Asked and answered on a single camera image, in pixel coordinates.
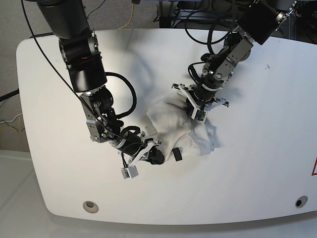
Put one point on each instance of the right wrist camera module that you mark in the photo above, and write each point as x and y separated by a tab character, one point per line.
129	172

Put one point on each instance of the right table grommet hole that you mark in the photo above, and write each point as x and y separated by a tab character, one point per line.
301	201

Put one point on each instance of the table grommet hole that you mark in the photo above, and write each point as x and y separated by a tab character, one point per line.
90	207
301	201

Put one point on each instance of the black metal stand base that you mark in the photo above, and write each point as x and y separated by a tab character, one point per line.
178	13

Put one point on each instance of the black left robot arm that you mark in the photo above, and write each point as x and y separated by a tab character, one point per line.
256	25

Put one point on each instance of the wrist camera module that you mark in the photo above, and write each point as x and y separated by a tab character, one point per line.
198	115
129	172

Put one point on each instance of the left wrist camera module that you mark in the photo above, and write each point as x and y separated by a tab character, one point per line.
198	115

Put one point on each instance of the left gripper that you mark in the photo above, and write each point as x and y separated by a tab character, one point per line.
183	101

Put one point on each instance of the white printed T-shirt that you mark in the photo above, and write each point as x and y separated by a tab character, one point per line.
167	121

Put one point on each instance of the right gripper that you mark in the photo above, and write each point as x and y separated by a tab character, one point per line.
128	141

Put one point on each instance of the left table grommet hole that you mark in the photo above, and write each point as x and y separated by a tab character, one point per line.
90	207

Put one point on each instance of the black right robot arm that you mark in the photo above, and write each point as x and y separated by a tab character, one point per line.
79	49

